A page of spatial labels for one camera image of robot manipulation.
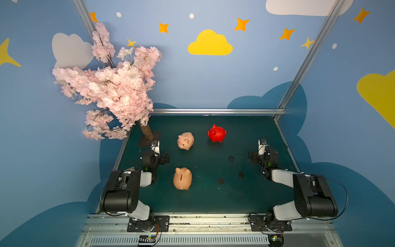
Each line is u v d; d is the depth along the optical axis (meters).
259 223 0.75
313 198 0.45
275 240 0.73
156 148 0.84
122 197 0.45
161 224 0.76
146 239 0.73
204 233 0.73
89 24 0.73
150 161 0.72
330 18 0.73
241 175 0.92
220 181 0.89
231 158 0.98
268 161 0.73
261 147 0.82
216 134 1.01
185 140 0.96
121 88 0.57
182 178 0.80
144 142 1.04
